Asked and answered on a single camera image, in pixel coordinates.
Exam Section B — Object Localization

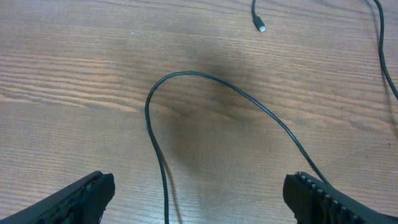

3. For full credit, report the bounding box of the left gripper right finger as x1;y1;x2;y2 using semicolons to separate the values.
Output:
282;172;397;224

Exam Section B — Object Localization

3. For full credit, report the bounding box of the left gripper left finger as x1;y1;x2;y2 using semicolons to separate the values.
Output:
1;171;116;224

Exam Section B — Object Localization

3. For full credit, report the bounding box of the thin black cable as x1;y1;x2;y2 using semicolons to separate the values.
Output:
144;70;330;224

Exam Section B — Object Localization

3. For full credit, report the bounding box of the thick black USB cable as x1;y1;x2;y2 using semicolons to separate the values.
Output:
251;0;398;102

